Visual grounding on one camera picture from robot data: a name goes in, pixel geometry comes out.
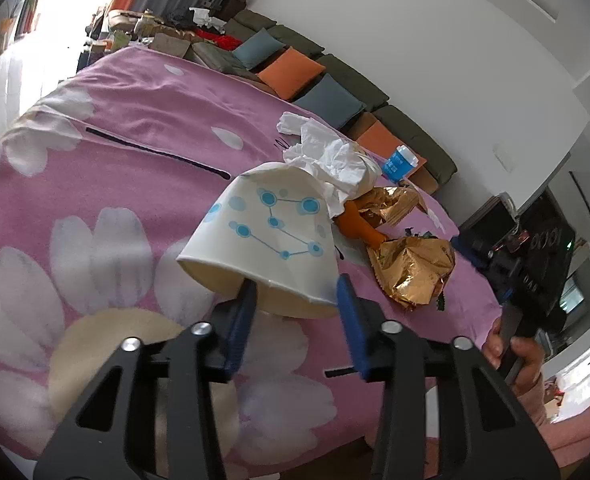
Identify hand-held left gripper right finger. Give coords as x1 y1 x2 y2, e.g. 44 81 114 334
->
325 275 560 480

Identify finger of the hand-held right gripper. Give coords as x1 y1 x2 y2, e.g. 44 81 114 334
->
450 232 498 273

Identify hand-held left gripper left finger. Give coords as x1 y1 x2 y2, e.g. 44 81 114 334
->
34 279 258 480

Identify orange plastic object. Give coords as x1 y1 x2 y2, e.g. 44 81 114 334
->
336 200 390 247

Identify white paper cup blue dots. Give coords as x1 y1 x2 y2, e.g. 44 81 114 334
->
176 161 340 319

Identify person's right forearm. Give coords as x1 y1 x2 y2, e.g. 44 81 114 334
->
516 374 552 427

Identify person's right hand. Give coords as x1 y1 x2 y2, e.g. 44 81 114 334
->
482 316 546 397

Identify large gold foil wrapper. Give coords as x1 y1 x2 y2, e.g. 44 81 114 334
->
366 237 456 311

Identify small gold foil wrapper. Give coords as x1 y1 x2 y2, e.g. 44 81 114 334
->
360 186 428 228

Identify blue cup with white lid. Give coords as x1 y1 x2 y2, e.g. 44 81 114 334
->
382 145 418 182

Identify olive green sofa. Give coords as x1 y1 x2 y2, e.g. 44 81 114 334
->
190 0 458 196

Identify orange cushion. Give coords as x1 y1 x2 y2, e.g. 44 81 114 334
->
256 46 326 101
356 122 428 178

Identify crumpled white tissue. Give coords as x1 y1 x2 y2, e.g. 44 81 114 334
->
276 111 382 220

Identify person's pink clothing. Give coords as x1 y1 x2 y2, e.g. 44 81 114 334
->
425 407 590 466

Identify teal cushion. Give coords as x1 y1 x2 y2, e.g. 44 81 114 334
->
292 73 366 131
231 27 286 71

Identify pink floral blanket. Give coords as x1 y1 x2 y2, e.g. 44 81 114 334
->
0 47 500 476

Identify red cloth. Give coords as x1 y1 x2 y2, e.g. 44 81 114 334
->
194 27 244 52

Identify white cloth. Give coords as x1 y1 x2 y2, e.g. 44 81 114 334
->
189 6 227 29

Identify white wall switch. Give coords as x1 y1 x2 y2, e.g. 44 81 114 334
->
492 142 516 171

